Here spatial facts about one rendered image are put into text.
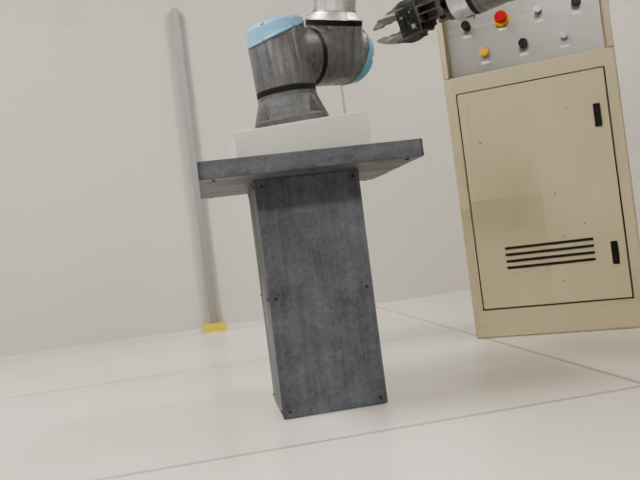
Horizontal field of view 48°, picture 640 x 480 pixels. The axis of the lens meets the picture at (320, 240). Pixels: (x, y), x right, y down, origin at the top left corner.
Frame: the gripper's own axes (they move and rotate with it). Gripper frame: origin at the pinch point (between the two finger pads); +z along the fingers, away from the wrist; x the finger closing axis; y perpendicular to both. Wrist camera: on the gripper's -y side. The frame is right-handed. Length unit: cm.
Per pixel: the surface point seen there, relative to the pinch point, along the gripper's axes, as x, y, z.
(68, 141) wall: -20, -90, 260
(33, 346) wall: 77, -37, 289
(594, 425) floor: 83, 37, -36
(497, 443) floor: 78, 50, -24
